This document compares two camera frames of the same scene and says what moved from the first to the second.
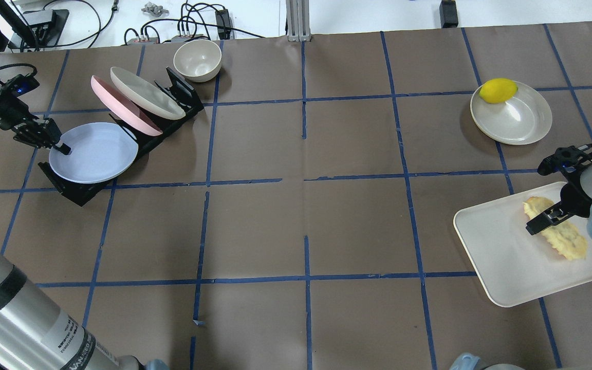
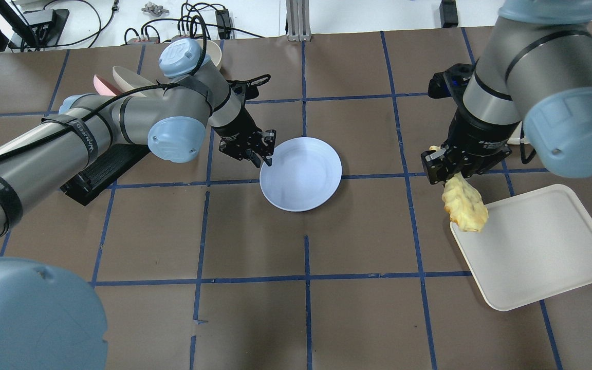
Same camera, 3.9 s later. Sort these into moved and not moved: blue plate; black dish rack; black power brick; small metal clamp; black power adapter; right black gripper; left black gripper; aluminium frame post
Moved: right black gripper; blue plate; black dish rack; left black gripper
Not moved: black power adapter; black power brick; aluminium frame post; small metal clamp
